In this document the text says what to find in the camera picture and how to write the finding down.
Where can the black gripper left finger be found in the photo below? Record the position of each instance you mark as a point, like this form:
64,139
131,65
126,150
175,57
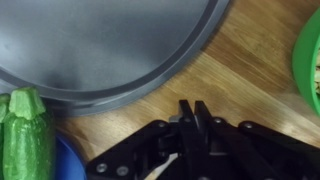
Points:
185,133

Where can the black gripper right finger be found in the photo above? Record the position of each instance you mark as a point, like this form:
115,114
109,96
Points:
220,146

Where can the blue plate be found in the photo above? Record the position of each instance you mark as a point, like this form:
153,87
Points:
68,163

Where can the bright green bowl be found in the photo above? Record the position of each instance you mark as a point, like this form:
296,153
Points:
303,66

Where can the pile of peanuts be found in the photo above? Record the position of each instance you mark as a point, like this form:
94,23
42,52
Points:
317,76

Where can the gray round tray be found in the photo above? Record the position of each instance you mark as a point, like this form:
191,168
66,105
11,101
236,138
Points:
100,43

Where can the green zucchini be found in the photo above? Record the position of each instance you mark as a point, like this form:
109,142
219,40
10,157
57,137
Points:
2,106
28,146

